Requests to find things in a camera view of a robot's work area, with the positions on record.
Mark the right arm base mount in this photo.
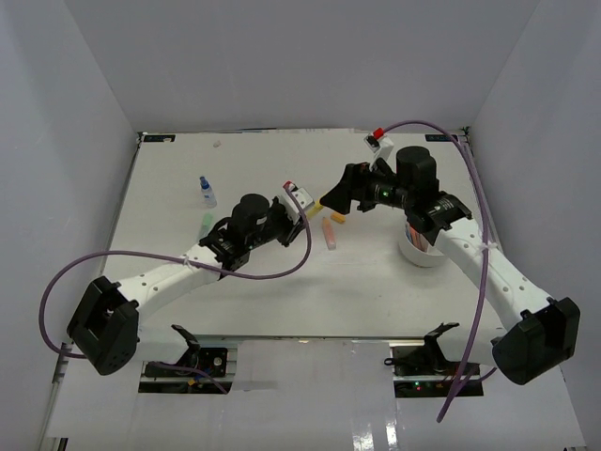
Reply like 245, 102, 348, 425
383, 322, 462, 399

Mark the yellow highlighter pen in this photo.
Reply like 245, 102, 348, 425
306, 202, 323, 220

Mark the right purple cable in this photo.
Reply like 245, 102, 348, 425
382, 119, 499, 424

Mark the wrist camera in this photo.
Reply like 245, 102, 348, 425
280, 181, 315, 223
363, 128, 393, 171

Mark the left black corner label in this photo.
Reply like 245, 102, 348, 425
143, 134, 176, 143

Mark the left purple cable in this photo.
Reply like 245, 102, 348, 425
38, 181, 314, 361

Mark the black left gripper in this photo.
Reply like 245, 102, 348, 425
247, 195, 309, 251

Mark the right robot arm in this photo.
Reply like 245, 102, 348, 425
320, 147, 580, 385

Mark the white round desk organizer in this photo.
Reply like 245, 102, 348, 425
398, 223, 447, 268

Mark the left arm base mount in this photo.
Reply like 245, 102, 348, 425
138, 325, 233, 395

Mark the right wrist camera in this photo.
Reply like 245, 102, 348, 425
363, 128, 393, 171

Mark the black corner label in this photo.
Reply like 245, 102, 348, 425
424, 133, 458, 142
143, 134, 176, 143

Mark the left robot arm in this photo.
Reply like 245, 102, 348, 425
68, 184, 314, 376

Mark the purple cable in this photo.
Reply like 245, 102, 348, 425
38, 181, 314, 361
382, 119, 499, 424

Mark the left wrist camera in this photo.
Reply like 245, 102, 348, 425
280, 181, 315, 223

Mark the blue spray bottle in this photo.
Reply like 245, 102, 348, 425
199, 176, 217, 208

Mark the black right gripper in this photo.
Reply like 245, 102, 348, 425
320, 159, 414, 215

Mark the right black corner label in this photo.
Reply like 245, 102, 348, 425
424, 133, 458, 142

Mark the green highlighter pen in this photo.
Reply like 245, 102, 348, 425
198, 212, 213, 240

